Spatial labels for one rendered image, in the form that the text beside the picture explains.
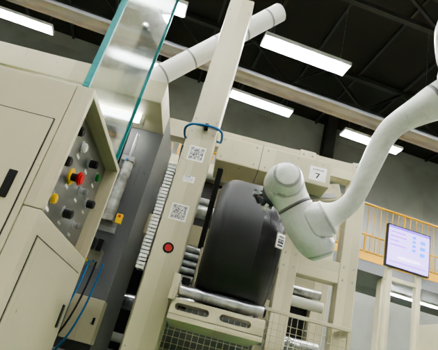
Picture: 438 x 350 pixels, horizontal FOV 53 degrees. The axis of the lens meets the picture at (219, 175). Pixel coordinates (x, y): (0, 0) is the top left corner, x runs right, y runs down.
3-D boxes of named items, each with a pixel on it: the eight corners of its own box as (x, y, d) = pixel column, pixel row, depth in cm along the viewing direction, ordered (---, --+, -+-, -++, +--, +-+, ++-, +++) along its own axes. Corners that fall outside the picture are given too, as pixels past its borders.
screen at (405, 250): (385, 264, 528) (388, 222, 551) (382, 264, 533) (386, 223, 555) (429, 278, 535) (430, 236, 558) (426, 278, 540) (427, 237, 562)
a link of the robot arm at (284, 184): (254, 180, 133) (274, 218, 130) (262, 165, 118) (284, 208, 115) (286, 165, 135) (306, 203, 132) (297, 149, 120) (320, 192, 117)
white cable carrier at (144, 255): (135, 267, 176) (168, 164, 195) (135, 269, 180) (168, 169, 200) (145, 269, 176) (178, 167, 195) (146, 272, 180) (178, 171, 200)
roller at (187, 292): (179, 282, 166) (179, 285, 170) (175, 294, 164) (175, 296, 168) (268, 305, 166) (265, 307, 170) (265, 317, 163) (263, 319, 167)
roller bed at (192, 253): (147, 296, 208) (165, 237, 221) (149, 300, 222) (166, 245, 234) (188, 306, 208) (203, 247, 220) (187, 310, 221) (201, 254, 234)
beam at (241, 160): (215, 158, 226) (222, 134, 232) (211, 178, 249) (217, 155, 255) (329, 187, 224) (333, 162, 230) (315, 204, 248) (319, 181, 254)
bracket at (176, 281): (167, 298, 160) (174, 271, 164) (169, 310, 196) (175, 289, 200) (176, 300, 160) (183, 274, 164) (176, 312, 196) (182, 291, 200)
